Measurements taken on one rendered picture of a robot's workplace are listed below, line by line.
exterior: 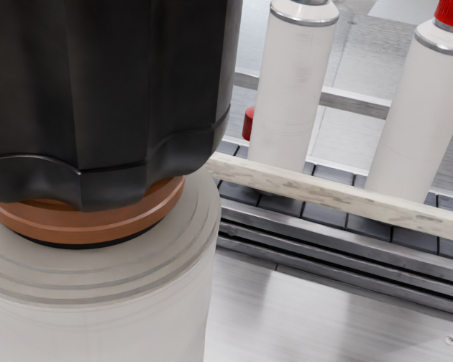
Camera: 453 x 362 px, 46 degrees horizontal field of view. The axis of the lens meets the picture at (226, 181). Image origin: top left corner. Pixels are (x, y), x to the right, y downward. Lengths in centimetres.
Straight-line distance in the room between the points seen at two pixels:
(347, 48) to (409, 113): 52
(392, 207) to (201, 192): 29
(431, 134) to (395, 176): 5
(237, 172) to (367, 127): 30
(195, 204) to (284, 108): 27
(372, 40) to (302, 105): 57
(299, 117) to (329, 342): 17
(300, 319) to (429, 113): 17
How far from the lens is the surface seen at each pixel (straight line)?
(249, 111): 62
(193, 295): 17
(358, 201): 44
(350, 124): 71
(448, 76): 40
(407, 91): 42
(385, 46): 97
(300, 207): 47
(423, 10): 120
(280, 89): 42
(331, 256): 47
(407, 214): 45
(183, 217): 16
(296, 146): 44
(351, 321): 39
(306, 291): 40
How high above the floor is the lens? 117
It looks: 37 degrees down
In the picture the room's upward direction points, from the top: 7 degrees clockwise
